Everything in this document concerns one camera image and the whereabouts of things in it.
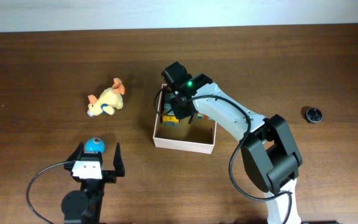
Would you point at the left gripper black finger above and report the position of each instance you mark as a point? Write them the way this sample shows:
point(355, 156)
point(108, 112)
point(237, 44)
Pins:
point(118, 162)
point(76, 154)

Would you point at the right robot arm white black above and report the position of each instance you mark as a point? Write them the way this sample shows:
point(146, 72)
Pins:
point(269, 152)

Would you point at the open cardboard box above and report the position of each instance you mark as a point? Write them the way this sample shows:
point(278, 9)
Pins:
point(199, 136)

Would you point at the blue ball toy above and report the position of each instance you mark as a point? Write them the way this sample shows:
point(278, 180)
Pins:
point(94, 145)

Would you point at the multicolour puzzle cube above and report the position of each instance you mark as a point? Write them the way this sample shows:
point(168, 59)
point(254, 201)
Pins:
point(202, 116)

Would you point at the small black round cap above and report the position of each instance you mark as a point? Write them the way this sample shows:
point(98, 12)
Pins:
point(313, 115)

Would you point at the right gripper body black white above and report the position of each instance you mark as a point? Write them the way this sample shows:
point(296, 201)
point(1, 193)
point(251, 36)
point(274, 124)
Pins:
point(181, 111)

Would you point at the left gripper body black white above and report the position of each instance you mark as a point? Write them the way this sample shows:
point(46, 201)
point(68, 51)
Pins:
point(109, 177)

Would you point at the yellow grey toy truck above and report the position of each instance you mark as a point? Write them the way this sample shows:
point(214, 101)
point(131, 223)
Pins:
point(168, 117)

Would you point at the yellow plush dog toy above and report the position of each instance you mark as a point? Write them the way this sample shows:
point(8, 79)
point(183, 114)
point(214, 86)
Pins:
point(109, 101)

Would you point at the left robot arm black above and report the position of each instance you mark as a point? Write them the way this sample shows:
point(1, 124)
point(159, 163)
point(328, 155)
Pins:
point(84, 205)

